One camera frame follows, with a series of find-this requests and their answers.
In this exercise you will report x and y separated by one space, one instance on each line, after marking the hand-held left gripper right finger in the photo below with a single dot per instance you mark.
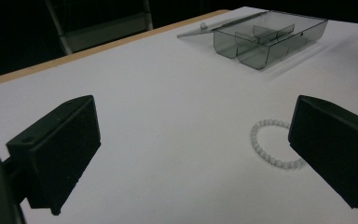
335 149

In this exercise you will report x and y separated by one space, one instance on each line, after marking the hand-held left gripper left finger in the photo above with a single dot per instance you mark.
56 155

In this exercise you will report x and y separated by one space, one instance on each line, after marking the grey metal stand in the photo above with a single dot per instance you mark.
102 29

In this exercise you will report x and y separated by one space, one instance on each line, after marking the clear grey plastic compartment box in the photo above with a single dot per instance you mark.
270 40

